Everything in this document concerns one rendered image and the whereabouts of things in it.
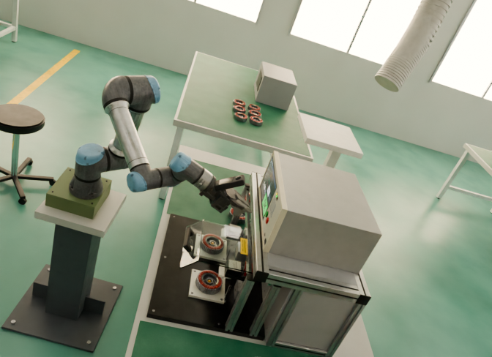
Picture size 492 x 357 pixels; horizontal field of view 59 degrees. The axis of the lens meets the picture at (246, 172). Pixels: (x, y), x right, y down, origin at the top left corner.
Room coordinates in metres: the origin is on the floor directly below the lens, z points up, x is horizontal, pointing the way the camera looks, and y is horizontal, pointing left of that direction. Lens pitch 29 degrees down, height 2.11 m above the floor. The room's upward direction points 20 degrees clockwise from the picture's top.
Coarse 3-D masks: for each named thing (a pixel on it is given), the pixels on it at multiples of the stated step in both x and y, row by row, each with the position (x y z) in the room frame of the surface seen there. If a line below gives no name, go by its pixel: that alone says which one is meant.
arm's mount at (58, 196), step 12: (72, 168) 1.72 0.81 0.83; (60, 180) 1.61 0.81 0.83; (108, 180) 1.73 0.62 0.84; (48, 192) 1.51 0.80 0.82; (60, 192) 1.54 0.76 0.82; (108, 192) 1.73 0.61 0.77; (48, 204) 1.50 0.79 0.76; (60, 204) 1.51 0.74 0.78; (72, 204) 1.51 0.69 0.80; (84, 204) 1.52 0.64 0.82; (96, 204) 1.55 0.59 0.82; (84, 216) 1.52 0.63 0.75
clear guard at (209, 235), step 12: (192, 228) 1.36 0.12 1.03; (204, 228) 1.34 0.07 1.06; (216, 228) 1.37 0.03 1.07; (228, 228) 1.40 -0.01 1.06; (240, 228) 1.43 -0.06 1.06; (192, 240) 1.29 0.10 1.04; (204, 240) 1.28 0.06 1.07; (216, 240) 1.30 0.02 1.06; (228, 240) 1.33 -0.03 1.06; (192, 252) 1.21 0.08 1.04; (204, 252) 1.21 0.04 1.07; (216, 252) 1.23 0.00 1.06; (228, 252) 1.26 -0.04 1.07; (180, 264) 1.17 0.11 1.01; (216, 264) 1.18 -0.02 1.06; (228, 264) 1.20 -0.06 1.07; (240, 264) 1.22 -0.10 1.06; (252, 264) 1.24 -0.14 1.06
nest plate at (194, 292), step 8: (192, 272) 1.39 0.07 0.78; (192, 280) 1.35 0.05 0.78; (224, 280) 1.42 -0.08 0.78; (192, 288) 1.30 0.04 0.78; (224, 288) 1.37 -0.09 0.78; (192, 296) 1.27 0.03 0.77; (200, 296) 1.28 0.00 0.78; (208, 296) 1.29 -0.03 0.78; (216, 296) 1.31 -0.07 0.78; (224, 296) 1.33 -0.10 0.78
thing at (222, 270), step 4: (220, 268) 1.37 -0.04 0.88; (224, 268) 1.37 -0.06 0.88; (228, 268) 1.34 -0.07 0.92; (220, 272) 1.35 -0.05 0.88; (224, 272) 1.35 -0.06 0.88; (228, 272) 1.33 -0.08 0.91; (232, 272) 1.34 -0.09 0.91; (236, 272) 1.34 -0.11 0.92; (240, 272) 1.34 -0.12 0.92; (220, 276) 1.33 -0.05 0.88; (224, 276) 1.33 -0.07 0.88; (228, 276) 1.33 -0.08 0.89; (232, 276) 1.34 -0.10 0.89; (236, 276) 1.34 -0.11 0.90; (240, 276) 1.35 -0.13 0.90; (244, 280) 1.35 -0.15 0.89
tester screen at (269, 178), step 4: (272, 164) 1.63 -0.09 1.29; (268, 168) 1.67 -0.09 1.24; (272, 168) 1.60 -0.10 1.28; (268, 172) 1.65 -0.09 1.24; (272, 172) 1.58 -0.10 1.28; (264, 176) 1.68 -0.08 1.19; (268, 176) 1.62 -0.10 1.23; (272, 176) 1.55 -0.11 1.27; (264, 180) 1.66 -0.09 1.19; (268, 180) 1.60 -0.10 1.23; (272, 180) 1.53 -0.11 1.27; (268, 184) 1.57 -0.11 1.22; (272, 184) 1.51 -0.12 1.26; (272, 188) 1.49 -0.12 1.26; (264, 192) 1.57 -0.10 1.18; (272, 192) 1.46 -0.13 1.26; (268, 204) 1.46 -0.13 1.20
